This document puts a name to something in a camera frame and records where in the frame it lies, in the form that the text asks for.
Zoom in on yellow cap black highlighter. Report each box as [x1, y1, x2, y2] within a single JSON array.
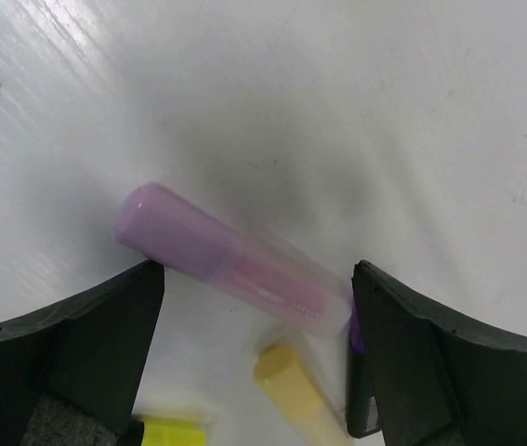
[[117, 416, 207, 446]]

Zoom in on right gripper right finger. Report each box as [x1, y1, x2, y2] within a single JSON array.
[[350, 261, 527, 445]]

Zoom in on yellow pastel highlighter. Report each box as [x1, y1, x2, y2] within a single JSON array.
[[253, 344, 352, 446]]

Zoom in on pink pastel highlighter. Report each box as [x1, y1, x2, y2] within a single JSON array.
[[115, 183, 351, 337]]

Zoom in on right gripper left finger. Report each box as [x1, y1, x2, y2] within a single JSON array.
[[0, 261, 165, 445]]

